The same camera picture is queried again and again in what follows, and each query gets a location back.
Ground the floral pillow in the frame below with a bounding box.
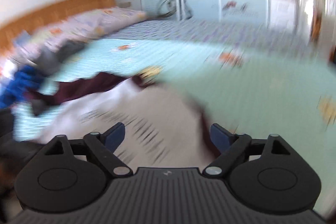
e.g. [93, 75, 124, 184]
[9, 7, 147, 60]

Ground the maroon and grey sweatshirt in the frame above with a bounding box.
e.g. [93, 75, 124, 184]
[15, 72, 220, 169]

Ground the blue garment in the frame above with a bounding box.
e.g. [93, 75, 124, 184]
[1, 65, 47, 109]

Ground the mint quilted bee bedspread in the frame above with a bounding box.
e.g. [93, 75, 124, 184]
[10, 19, 336, 217]

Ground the wooden headboard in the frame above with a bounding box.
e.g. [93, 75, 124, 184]
[1, 0, 116, 55]

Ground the grey garment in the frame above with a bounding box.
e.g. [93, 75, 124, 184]
[33, 40, 86, 77]

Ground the coiled hose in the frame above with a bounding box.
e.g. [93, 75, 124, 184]
[155, 0, 194, 21]

